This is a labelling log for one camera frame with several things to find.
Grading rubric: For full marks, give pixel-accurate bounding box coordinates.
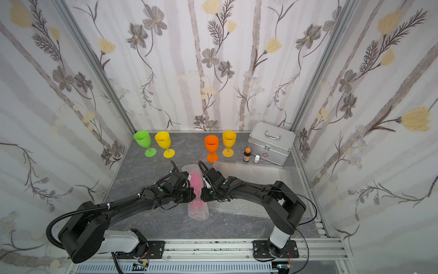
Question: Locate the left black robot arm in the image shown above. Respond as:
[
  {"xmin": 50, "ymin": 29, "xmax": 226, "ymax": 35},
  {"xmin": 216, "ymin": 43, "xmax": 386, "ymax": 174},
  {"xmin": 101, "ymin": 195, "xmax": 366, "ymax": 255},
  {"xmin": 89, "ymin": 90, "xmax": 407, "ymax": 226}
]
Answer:
[{"xmin": 46, "ymin": 166, "xmax": 196, "ymax": 263}]

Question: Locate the green plastic wine glass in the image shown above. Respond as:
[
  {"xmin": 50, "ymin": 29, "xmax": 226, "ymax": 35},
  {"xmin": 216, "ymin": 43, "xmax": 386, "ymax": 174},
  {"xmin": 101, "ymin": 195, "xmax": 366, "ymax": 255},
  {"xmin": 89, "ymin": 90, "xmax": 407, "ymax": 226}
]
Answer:
[{"xmin": 134, "ymin": 130, "xmax": 157, "ymax": 158}]

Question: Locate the yellow glass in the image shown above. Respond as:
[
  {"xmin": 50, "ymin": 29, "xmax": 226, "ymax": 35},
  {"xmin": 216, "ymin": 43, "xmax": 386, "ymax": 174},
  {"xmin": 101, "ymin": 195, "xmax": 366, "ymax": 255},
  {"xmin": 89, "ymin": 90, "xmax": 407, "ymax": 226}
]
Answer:
[{"xmin": 155, "ymin": 131, "xmax": 175, "ymax": 159}]

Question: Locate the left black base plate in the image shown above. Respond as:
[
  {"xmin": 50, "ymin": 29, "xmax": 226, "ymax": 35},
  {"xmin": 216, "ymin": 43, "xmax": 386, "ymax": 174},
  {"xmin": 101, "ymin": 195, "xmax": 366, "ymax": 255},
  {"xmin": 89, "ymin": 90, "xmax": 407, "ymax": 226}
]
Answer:
[{"xmin": 115, "ymin": 241, "xmax": 165, "ymax": 260}]

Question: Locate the brown bottle orange cap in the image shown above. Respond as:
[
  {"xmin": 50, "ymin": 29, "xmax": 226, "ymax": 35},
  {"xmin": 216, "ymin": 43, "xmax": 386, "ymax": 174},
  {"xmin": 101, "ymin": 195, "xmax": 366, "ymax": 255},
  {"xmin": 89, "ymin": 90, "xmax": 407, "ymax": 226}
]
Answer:
[{"xmin": 243, "ymin": 148, "xmax": 251, "ymax": 162}]

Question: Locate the white slotted cable duct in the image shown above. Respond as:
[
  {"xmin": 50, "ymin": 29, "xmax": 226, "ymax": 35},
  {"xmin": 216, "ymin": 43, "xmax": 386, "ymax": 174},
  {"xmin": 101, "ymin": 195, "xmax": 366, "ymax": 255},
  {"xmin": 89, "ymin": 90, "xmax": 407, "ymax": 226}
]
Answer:
[{"xmin": 74, "ymin": 261, "xmax": 278, "ymax": 274}]

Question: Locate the amber glass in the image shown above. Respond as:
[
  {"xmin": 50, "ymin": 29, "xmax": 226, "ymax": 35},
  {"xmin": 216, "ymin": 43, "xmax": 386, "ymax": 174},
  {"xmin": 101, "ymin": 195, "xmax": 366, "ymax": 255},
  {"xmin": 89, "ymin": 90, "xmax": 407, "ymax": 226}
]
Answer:
[{"xmin": 222, "ymin": 131, "xmax": 237, "ymax": 158}]

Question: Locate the pink glass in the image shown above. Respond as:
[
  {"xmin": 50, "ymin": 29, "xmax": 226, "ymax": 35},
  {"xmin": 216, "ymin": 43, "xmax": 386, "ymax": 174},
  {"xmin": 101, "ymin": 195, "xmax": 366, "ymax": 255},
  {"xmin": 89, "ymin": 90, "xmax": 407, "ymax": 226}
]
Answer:
[{"xmin": 182, "ymin": 164, "xmax": 209, "ymax": 221}]

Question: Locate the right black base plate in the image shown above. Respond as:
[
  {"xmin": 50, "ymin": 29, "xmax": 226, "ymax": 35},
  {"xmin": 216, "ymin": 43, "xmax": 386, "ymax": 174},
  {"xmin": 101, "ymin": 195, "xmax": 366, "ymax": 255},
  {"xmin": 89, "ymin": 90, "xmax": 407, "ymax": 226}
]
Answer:
[{"xmin": 252, "ymin": 240, "xmax": 300, "ymax": 259}]

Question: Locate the silver aluminium case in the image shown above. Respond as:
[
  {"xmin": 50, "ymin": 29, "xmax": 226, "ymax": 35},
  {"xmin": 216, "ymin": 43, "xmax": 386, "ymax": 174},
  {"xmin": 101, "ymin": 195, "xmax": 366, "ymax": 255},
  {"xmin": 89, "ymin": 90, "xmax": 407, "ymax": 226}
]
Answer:
[{"xmin": 248, "ymin": 121, "xmax": 295, "ymax": 166}]

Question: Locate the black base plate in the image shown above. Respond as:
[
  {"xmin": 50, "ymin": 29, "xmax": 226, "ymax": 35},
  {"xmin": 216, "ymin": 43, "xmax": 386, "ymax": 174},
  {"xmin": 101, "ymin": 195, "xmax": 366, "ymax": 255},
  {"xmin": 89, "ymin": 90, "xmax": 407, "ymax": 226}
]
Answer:
[
  {"xmin": 115, "ymin": 241, "xmax": 165, "ymax": 260},
  {"xmin": 252, "ymin": 240, "xmax": 300, "ymax": 259}
]

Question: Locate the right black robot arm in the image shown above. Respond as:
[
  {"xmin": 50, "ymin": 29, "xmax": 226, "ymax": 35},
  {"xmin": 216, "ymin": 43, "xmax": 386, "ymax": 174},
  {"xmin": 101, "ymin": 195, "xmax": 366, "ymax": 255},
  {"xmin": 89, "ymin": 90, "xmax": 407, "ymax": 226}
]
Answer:
[{"xmin": 198, "ymin": 161, "xmax": 307, "ymax": 261}]

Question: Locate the orange glass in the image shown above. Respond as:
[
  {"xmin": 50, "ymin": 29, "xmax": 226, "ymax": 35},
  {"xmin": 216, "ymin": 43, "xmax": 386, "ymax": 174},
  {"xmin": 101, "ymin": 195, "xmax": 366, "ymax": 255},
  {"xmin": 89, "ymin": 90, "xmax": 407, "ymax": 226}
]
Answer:
[{"xmin": 204, "ymin": 135, "xmax": 219, "ymax": 163}]

